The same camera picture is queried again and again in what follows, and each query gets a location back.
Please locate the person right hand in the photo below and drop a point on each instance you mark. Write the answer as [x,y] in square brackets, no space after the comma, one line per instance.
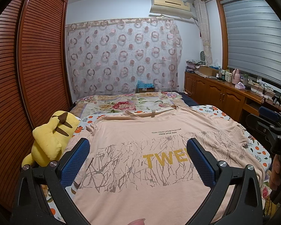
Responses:
[275,179]

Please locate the grey window roller blind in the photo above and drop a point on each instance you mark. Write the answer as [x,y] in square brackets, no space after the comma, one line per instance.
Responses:
[254,38]

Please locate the yellow Pikachu plush toy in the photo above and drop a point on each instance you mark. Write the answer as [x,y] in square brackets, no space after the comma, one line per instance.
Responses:
[51,139]

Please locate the brown louvered wardrobe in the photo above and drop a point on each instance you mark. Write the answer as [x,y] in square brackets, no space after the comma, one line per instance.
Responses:
[33,80]

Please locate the beige wall air conditioner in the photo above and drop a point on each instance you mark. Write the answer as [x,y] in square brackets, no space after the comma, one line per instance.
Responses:
[177,8]

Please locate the pink rabbit figure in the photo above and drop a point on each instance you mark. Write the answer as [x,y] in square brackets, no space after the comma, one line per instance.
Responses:
[236,78]

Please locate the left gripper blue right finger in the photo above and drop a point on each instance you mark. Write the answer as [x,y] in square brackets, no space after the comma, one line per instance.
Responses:
[218,176]

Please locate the circle patterned lace curtain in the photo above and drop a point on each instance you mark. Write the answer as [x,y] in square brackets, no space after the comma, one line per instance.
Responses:
[110,57]

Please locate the orange fruit print bedsheet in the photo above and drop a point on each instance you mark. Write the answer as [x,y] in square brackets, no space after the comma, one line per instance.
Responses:
[248,133]

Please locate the floral quilt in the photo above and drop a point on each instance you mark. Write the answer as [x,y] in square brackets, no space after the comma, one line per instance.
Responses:
[102,104]

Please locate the wooden sideboard cabinet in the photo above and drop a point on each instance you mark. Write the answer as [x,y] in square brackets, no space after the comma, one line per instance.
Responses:
[224,96]

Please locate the tied beige window curtain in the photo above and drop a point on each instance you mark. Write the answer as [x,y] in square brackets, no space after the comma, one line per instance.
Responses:
[203,20]

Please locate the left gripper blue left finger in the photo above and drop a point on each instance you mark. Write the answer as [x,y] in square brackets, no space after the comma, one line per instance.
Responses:
[61,174]

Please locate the cardboard box on cabinet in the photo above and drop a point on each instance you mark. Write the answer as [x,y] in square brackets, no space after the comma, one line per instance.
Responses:
[206,71]

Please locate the peach printed t-shirt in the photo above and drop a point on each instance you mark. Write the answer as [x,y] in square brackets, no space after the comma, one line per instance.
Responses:
[154,163]

